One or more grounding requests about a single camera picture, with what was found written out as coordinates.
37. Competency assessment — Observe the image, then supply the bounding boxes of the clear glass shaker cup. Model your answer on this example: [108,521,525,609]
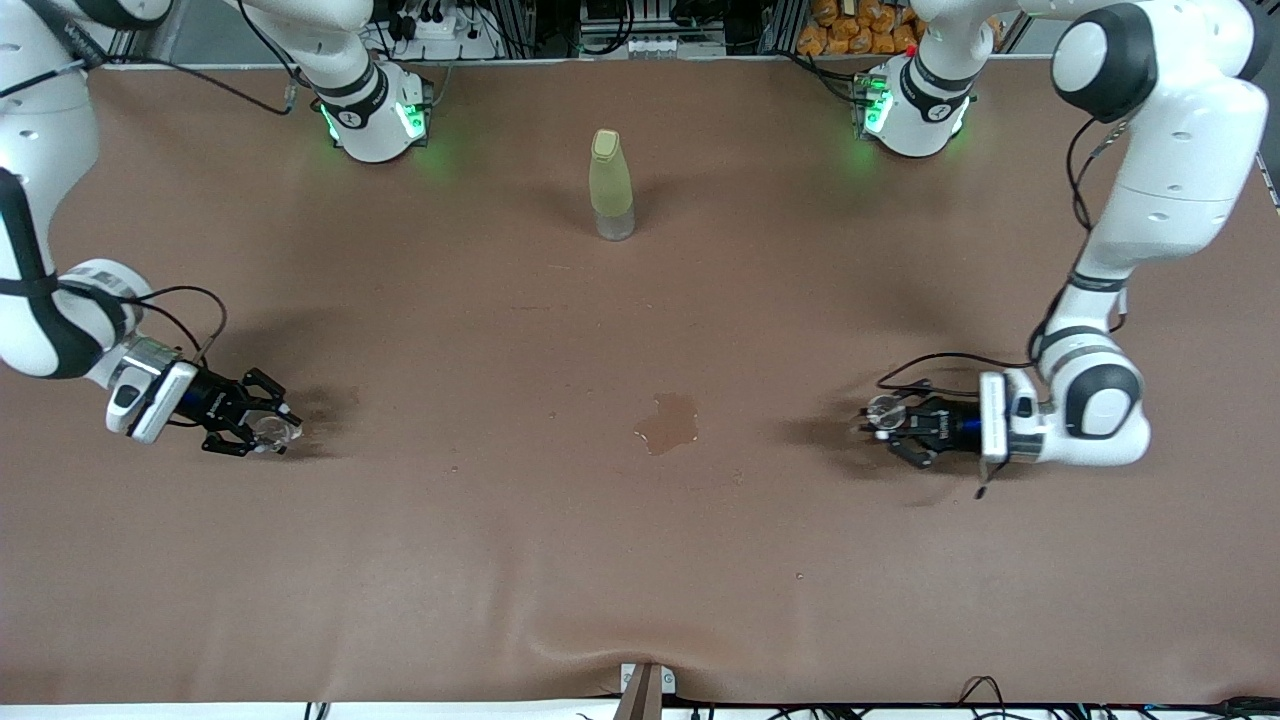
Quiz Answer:
[250,413,304,452]

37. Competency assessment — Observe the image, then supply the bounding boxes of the large brown liquid puddle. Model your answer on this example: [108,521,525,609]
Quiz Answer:
[634,392,699,457]

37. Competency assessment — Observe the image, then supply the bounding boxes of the brown leather table mat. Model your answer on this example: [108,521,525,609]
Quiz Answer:
[0,55,1280,706]

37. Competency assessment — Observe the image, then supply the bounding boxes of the yellow-green frosted bottle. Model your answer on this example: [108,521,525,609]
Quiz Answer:
[588,128,637,243]

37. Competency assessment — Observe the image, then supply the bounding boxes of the orange packaged snacks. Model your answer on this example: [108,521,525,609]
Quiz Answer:
[797,0,933,57]

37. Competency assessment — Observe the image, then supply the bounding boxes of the white power strip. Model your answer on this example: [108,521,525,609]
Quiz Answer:
[395,0,501,61]

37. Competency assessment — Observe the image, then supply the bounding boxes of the black arm base cable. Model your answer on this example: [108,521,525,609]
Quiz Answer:
[782,50,863,103]

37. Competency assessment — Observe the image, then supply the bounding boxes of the metal table edge bracket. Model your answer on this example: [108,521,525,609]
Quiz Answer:
[620,662,677,720]

